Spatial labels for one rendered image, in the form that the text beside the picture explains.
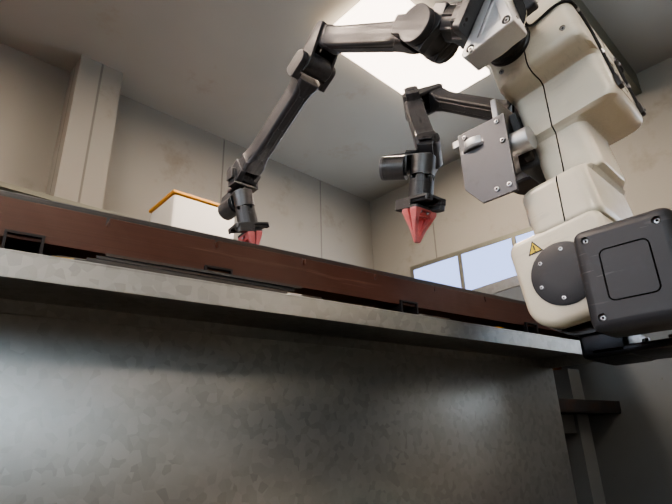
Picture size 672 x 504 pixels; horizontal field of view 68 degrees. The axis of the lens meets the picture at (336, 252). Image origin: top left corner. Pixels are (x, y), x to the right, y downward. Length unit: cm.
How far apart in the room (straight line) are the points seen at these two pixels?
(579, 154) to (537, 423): 65
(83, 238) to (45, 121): 342
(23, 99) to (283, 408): 368
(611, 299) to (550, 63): 47
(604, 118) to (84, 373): 93
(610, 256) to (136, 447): 68
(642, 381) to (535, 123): 94
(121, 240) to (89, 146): 311
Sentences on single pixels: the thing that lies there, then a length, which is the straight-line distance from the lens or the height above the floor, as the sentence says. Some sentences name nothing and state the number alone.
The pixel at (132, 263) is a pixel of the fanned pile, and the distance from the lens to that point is 71.
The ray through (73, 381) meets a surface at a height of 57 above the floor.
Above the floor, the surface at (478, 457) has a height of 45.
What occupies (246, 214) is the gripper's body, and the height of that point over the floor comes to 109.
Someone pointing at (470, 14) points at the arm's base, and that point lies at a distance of 98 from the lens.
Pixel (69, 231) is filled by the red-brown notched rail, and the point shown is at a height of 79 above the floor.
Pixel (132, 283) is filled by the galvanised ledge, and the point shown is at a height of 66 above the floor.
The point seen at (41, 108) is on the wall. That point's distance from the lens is 429.
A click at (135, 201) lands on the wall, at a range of 420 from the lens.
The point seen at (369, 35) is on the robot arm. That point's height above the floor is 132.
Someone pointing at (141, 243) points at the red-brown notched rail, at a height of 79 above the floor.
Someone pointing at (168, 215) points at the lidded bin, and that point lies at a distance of 357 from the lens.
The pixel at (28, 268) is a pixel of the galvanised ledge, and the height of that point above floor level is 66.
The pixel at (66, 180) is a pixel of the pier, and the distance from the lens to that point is 379.
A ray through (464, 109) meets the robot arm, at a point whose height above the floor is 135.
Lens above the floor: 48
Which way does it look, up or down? 21 degrees up
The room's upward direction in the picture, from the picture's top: 2 degrees counter-clockwise
